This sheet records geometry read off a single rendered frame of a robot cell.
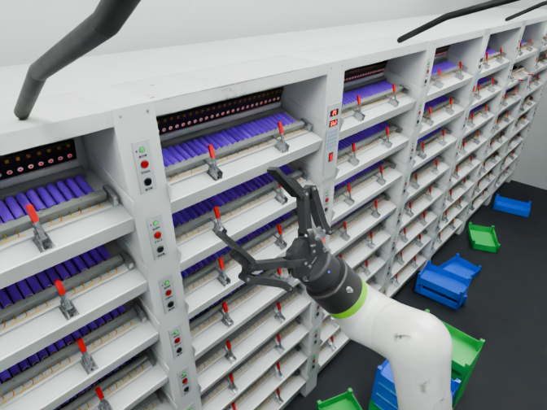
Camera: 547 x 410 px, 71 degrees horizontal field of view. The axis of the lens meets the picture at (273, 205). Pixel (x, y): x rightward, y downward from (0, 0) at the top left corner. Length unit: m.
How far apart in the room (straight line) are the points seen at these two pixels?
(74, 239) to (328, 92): 0.85
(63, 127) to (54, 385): 0.62
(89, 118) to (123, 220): 0.24
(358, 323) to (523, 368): 2.08
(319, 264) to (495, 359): 2.15
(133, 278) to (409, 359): 0.67
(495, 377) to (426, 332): 1.97
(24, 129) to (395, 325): 0.71
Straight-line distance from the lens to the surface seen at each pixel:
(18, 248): 0.90
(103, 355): 1.14
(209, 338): 1.35
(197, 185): 1.01
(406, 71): 1.92
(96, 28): 0.41
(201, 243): 1.11
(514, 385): 2.67
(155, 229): 0.96
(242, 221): 1.19
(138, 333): 1.16
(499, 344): 2.84
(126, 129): 0.85
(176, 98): 0.89
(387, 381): 1.96
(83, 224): 0.92
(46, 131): 0.79
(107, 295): 1.01
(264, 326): 1.61
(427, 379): 0.72
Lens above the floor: 1.91
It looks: 30 degrees down
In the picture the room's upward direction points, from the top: straight up
